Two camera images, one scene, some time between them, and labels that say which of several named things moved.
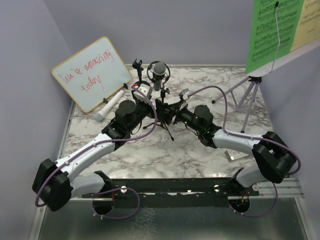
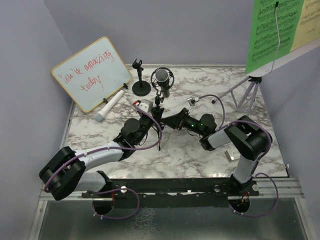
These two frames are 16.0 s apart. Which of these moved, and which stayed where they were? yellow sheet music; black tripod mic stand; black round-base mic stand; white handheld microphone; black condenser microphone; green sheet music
Moved: black tripod mic stand; black condenser microphone
Stayed: green sheet music; white handheld microphone; black round-base mic stand; yellow sheet music
